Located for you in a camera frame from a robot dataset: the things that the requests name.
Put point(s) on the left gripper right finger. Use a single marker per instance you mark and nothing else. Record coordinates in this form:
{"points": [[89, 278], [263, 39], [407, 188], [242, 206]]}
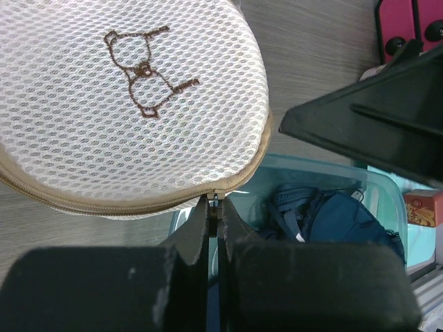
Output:
{"points": [[287, 286]]}

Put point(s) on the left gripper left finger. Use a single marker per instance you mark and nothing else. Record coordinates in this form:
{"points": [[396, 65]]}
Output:
{"points": [[161, 288]]}

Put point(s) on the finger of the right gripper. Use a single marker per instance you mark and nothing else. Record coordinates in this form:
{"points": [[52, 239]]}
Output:
{"points": [[392, 120]]}

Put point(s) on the teal silicone mat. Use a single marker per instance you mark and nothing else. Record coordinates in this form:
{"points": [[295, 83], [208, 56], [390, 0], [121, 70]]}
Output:
{"points": [[421, 240]]}

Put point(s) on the teal plastic basin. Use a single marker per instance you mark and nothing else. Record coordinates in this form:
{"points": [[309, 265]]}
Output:
{"points": [[247, 204]]}

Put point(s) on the navy blue clothes pile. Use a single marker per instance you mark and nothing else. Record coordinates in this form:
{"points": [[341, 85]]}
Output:
{"points": [[309, 214]]}

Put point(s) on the red brown cube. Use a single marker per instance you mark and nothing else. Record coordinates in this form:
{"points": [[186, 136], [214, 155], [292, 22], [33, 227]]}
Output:
{"points": [[424, 207]]}

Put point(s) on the top black pink case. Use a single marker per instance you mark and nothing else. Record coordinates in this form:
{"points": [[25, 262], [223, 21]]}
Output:
{"points": [[396, 23]]}

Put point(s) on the black pink case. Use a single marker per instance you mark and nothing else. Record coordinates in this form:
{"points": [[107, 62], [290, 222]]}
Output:
{"points": [[396, 23], [429, 18]]}

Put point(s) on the middle black pink case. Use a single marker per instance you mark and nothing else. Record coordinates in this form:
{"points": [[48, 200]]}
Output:
{"points": [[429, 18]]}

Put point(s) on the aluminium frame rail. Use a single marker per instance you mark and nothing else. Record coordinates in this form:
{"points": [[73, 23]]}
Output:
{"points": [[427, 286]]}

